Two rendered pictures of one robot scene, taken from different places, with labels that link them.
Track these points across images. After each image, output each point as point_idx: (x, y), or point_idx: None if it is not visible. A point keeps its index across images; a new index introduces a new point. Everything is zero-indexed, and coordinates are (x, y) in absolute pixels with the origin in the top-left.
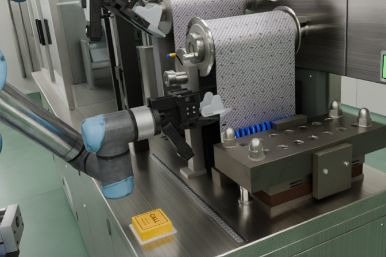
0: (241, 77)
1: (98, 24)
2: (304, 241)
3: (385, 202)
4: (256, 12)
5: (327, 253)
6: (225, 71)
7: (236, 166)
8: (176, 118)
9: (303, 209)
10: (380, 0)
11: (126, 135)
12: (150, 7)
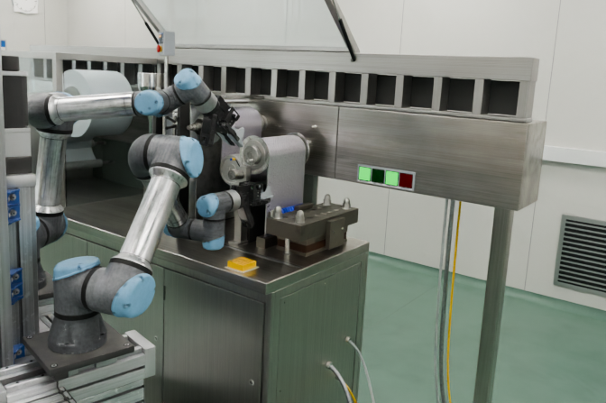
0: (279, 176)
1: (213, 136)
2: (325, 270)
3: (360, 252)
4: (263, 132)
5: (335, 281)
6: (271, 171)
7: (288, 227)
8: (248, 198)
9: (322, 254)
10: (357, 136)
11: (227, 206)
12: (231, 127)
